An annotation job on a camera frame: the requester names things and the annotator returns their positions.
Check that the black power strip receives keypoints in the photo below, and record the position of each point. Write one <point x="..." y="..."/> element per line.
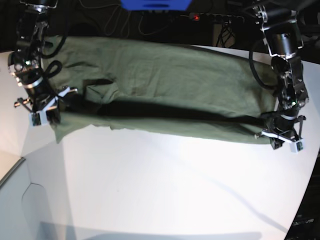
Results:
<point x="216" y="18"/>

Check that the olive green t-shirt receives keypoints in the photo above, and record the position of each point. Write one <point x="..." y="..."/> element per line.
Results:
<point x="160" y="88"/>

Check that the blue box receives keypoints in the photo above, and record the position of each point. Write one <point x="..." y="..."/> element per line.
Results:
<point x="154" y="5"/>

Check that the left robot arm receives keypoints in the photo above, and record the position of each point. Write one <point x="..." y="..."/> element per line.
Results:
<point x="281" y="36"/>

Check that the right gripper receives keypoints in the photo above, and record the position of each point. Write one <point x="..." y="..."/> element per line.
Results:
<point x="44" y="99"/>

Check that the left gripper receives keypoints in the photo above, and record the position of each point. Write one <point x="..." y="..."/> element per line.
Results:
<point x="282" y="129"/>

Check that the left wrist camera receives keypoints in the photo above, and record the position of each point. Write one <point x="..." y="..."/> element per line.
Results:
<point x="297" y="146"/>

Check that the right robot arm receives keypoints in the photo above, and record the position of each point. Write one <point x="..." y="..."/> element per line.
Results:
<point x="29" y="52"/>

